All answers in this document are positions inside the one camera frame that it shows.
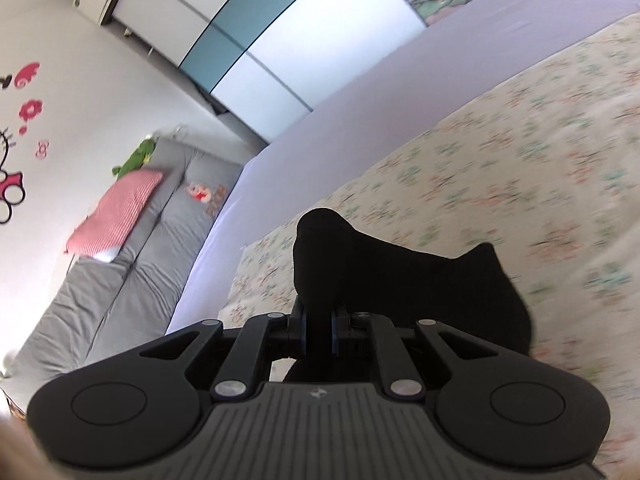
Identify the pink flower wall sticker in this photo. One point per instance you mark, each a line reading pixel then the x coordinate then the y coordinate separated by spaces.
pixel 31 110

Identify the grey padded cushion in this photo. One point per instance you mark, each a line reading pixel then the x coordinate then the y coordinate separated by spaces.
pixel 100 300

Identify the pink swirl wall sticker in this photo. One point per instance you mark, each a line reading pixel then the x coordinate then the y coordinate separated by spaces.
pixel 27 75

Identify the bed with lilac sheet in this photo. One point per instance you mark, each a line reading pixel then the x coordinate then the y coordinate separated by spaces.
pixel 400 85

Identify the pink bow wall sticker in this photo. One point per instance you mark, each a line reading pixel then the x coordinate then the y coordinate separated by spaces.
pixel 42 149

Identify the white and blue wardrobe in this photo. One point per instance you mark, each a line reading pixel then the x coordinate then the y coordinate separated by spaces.
pixel 310 35

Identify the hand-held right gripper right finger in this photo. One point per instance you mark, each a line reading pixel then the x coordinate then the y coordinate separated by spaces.
pixel 336 332

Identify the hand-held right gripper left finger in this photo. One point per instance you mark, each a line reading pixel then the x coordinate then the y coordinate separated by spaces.
pixel 301 332

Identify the black pants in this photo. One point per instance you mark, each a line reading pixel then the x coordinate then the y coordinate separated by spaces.
pixel 400 280

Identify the pink checked pillow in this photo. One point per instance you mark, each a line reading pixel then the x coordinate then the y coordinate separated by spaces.
pixel 115 215

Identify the pink cat wall sticker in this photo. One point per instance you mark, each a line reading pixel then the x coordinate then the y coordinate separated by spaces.
pixel 10 185

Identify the green plush toy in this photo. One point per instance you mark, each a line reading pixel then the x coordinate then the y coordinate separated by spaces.
pixel 137 157

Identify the floral blanket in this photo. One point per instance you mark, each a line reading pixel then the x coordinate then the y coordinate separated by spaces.
pixel 500 160

